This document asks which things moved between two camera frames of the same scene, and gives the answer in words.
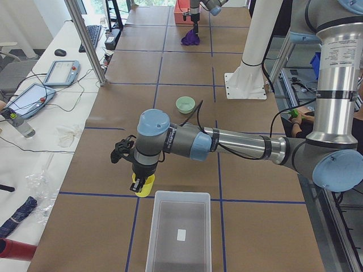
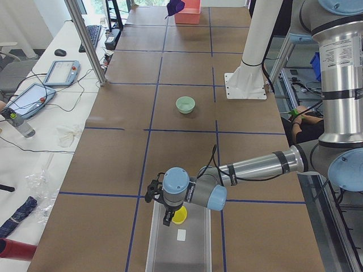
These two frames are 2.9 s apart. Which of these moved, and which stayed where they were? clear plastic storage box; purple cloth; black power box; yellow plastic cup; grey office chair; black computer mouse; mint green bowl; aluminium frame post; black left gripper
Moved: yellow plastic cup; purple cloth; black left gripper
Stayed: mint green bowl; black power box; black computer mouse; grey office chair; aluminium frame post; clear plastic storage box
